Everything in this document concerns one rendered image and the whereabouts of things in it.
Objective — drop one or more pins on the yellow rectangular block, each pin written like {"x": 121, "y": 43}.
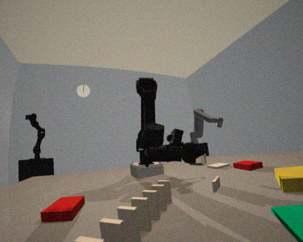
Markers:
{"x": 290, "y": 179}

